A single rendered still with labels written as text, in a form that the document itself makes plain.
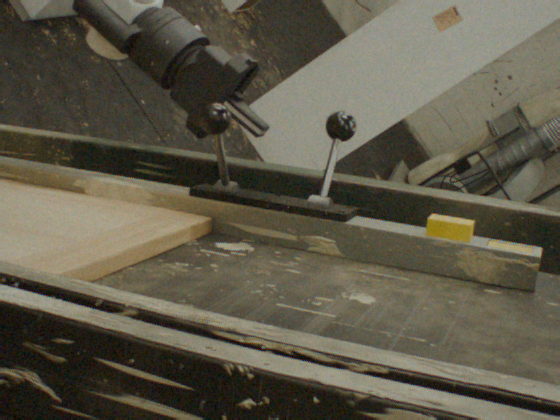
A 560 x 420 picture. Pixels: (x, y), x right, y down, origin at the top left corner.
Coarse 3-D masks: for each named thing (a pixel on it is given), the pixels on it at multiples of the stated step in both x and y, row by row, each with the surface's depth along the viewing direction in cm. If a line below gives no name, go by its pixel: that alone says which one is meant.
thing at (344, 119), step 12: (336, 120) 91; (348, 120) 91; (336, 132) 91; (348, 132) 91; (336, 144) 91; (336, 156) 91; (324, 180) 90; (324, 192) 89; (312, 204) 88; (324, 204) 88
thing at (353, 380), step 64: (0, 320) 41; (64, 320) 40; (128, 320) 40; (192, 320) 41; (0, 384) 42; (64, 384) 40; (128, 384) 39; (192, 384) 37; (256, 384) 36; (320, 384) 35; (384, 384) 35; (448, 384) 37; (512, 384) 36
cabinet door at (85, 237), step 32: (0, 192) 95; (32, 192) 95; (64, 192) 97; (0, 224) 79; (32, 224) 81; (64, 224) 82; (96, 224) 84; (128, 224) 84; (160, 224) 85; (192, 224) 87; (0, 256) 68; (32, 256) 68; (64, 256) 69; (96, 256) 70; (128, 256) 74
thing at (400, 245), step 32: (0, 160) 105; (96, 192) 97; (128, 192) 95; (160, 192) 94; (224, 224) 91; (256, 224) 90; (288, 224) 88; (320, 224) 87; (352, 224) 86; (384, 224) 87; (352, 256) 86; (384, 256) 85; (416, 256) 83; (448, 256) 82; (480, 256) 81; (512, 256) 80
